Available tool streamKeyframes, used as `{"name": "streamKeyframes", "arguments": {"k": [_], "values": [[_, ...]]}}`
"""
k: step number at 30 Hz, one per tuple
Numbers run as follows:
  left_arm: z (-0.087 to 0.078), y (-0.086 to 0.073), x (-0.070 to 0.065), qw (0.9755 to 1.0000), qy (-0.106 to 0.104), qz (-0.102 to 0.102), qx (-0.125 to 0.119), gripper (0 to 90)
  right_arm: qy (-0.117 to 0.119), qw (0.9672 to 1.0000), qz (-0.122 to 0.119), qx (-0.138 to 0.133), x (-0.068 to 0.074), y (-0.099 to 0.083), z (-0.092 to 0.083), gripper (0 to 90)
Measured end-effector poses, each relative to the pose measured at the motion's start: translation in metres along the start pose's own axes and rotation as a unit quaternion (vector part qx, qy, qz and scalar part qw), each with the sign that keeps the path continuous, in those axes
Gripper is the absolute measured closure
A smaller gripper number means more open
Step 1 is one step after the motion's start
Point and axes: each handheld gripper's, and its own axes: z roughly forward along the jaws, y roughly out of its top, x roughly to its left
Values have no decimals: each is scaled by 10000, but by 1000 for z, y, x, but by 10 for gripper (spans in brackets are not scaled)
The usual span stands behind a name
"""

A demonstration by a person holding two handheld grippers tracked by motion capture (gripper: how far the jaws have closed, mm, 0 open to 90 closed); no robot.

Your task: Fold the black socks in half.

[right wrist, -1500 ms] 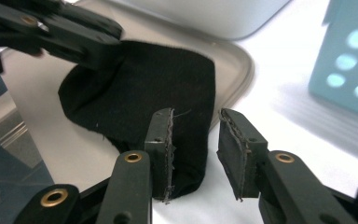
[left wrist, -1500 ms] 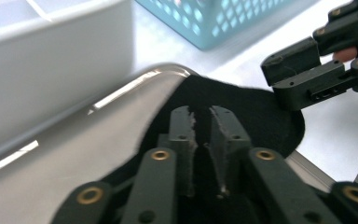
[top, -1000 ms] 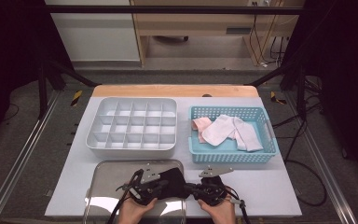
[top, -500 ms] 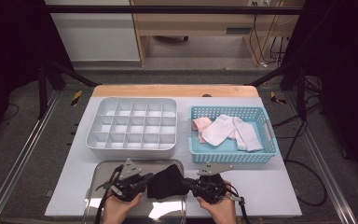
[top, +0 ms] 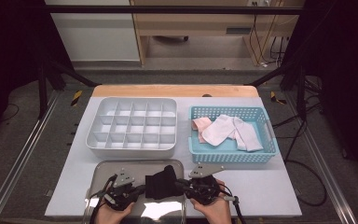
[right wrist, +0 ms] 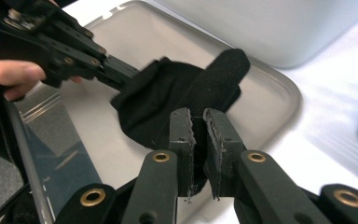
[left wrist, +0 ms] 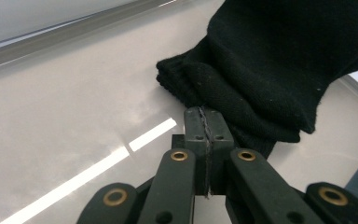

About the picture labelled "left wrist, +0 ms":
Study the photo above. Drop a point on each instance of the grey translucent box lid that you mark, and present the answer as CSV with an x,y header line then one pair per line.
x,y
59,109

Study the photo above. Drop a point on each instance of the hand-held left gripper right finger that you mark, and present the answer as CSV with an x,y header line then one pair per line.
x,y
220,161

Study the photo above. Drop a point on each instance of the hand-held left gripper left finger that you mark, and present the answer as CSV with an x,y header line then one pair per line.
x,y
195,155

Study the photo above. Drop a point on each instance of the black sock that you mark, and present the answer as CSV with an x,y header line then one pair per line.
x,y
217,90
292,46

